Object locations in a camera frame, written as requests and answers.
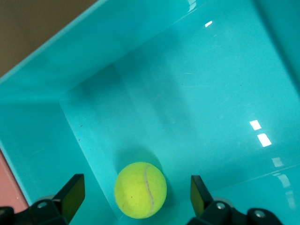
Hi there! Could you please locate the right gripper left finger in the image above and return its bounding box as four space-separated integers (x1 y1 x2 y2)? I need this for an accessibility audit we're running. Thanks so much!
0 173 85 225

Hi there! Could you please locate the blue plastic bin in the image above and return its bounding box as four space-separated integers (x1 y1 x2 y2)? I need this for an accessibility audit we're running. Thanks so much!
0 0 300 225

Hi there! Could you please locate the pink plastic bin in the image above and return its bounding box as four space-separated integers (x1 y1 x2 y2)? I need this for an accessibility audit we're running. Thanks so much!
0 149 31 213

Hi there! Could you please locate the yellow-green tennis ball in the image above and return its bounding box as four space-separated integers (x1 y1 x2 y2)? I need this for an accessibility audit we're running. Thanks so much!
114 161 167 219

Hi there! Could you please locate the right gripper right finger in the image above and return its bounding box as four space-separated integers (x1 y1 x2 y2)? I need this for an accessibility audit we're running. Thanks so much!
187 175 282 225

